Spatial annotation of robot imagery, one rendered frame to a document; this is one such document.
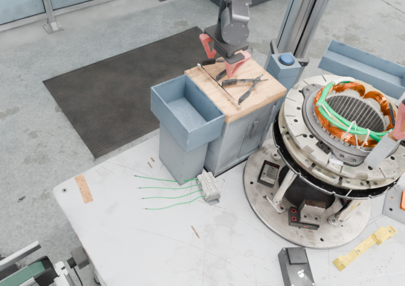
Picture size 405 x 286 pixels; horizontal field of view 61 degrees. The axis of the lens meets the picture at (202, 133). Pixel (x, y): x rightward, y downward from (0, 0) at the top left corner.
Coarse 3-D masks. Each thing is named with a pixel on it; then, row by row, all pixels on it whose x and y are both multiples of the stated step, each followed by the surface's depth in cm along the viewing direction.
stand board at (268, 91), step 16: (224, 64) 95; (256, 64) 96; (208, 80) 90; (272, 80) 93; (224, 96) 87; (240, 96) 87; (256, 96) 88; (272, 96) 89; (224, 112) 83; (240, 112) 84
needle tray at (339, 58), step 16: (336, 48) 110; (352, 48) 107; (320, 64) 104; (336, 64) 102; (352, 64) 108; (368, 64) 108; (384, 64) 106; (368, 80) 101; (384, 80) 98; (400, 80) 106; (400, 96) 99
